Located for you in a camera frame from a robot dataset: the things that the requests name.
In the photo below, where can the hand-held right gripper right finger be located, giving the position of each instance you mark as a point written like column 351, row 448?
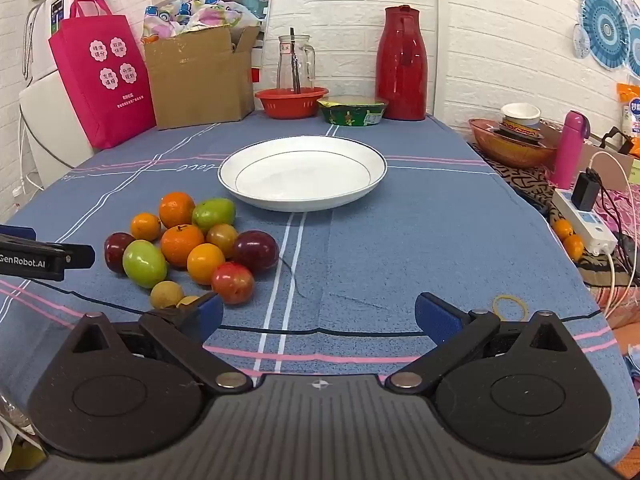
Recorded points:
column 436, row 317

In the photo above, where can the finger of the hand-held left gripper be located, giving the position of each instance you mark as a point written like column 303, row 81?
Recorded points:
column 17, row 233

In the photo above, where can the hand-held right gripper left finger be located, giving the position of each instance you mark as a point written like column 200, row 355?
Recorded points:
column 206, row 315

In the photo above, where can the tan longan fruit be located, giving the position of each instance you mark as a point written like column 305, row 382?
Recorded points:
column 188, row 301
column 166, row 295

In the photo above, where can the bright red plum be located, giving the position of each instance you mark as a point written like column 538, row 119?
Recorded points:
column 232, row 283

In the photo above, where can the small orange citrus fruit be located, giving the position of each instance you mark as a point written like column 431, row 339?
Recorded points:
column 205, row 264
column 146, row 227

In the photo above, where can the large orange tangerine with stem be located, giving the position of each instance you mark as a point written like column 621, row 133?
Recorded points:
column 181, row 246

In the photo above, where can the yellowish red plum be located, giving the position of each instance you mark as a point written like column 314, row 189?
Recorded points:
column 223, row 237

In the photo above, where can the green jujube fruit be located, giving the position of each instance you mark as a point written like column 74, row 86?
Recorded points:
column 144, row 263
column 215, row 212

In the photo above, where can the dark red plum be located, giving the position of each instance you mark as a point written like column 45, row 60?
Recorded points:
column 256, row 251
column 115, row 252

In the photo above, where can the white ceramic plate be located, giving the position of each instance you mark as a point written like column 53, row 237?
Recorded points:
column 300, row 180

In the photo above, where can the yellow rubber band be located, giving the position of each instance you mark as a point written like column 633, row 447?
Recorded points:
column 494, row 306

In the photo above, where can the blue striped tablecloth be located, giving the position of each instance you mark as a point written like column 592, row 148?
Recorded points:
column 400, row 240

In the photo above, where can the white water dispenser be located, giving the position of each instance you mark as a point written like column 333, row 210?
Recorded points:
column 45, row 125

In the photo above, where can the pink tote bag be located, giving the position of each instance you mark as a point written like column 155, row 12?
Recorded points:
column 100, row 85

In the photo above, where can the brown glass bowl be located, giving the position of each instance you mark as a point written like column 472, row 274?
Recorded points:
column 510, row 155

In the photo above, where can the white power strip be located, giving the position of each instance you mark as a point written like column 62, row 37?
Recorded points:
column 595, row 230

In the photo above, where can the black charger plug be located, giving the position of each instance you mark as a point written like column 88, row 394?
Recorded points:
column 585, row 192

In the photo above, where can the patterned paper bowl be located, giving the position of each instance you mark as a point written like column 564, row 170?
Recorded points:
column 520, row 132

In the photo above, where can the pink bottle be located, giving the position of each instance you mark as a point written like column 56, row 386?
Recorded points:
column 567, row 155

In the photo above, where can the green instant noodle bowl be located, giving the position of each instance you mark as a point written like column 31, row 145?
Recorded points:
column 350, row 115

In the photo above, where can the white cup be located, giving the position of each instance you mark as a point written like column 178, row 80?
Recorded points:
column 520, row 112

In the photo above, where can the red plastic basket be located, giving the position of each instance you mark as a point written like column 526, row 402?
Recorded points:
column 290, row 105

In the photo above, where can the brown cardboard box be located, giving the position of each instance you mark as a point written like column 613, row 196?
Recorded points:
column 195, row 85

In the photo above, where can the red thermos jug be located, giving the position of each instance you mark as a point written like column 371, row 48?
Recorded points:
column 400, row 75

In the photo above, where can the clear glass pitcher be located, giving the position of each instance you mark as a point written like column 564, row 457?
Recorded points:
column 286, row 70

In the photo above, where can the metal utensil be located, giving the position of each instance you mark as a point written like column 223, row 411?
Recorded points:
column 295, row 70

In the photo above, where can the orange snack packet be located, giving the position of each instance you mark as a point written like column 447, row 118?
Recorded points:
column 630, row 110

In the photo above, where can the colourful cartoon printed cloth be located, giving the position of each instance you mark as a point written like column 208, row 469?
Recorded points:
column 210, row 15

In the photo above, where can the blue paper fan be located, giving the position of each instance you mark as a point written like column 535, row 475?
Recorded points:
column 635, row 45
column 602, row 25

